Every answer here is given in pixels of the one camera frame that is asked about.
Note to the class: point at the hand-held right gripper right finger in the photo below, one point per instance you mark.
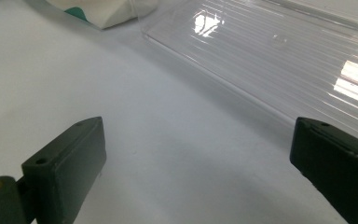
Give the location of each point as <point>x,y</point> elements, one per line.
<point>338,161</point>

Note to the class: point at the white cloth bag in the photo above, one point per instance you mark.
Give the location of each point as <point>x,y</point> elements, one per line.
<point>105,11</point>

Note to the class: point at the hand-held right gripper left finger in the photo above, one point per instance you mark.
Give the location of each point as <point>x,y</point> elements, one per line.
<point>65,169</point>

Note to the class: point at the clear ribbed plastic tray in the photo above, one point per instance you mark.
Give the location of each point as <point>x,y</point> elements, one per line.
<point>279,56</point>

